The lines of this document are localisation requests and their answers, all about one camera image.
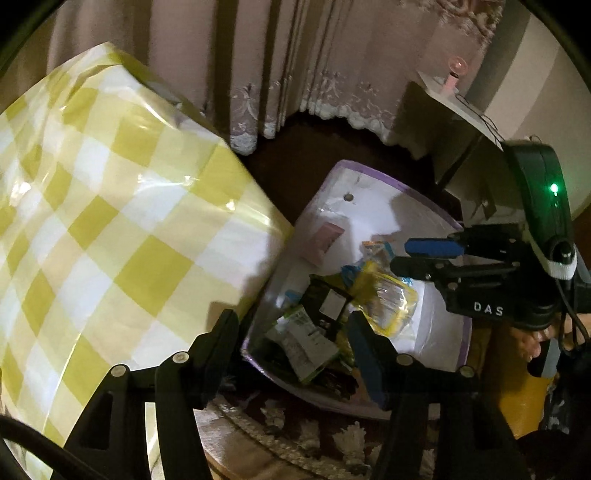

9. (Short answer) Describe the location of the grey packet with green edge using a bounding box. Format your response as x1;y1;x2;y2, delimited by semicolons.
277;323;342;384

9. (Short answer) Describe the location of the black cable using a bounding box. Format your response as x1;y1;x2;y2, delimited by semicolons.
0;413;116;480
554;272;591;356

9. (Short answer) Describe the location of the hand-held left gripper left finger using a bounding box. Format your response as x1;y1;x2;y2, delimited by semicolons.
62;309;241;480

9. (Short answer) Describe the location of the person's right hand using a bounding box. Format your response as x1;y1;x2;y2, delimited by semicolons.
512;324;563;365

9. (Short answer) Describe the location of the dark patterned rug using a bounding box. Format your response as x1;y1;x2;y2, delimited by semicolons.
194;388;439;480

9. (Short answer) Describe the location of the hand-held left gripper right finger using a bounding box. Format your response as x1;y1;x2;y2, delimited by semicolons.
346;311;520;480

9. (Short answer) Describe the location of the white side table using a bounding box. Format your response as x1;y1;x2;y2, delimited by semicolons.
402;69;509;222

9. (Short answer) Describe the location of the yellow checked tablecloth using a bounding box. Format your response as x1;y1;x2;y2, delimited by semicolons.
0;41;296;480

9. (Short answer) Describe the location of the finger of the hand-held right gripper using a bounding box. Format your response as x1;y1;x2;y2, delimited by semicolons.
390;256;468;288
404;224;527;260

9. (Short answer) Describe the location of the black packet with white label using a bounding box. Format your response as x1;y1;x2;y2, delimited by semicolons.
300;274;356;333

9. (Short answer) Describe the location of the mustard yellow cloth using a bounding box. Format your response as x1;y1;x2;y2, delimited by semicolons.
489;323;555;439

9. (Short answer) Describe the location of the gold yellow snack packet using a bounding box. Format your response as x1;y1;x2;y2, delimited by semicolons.
346;261;421;335

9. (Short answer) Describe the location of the white bin with purple rim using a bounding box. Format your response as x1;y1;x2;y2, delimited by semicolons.
240;159;474;421

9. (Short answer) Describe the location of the pink snack packet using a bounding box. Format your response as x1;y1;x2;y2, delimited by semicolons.
299;222;346;266

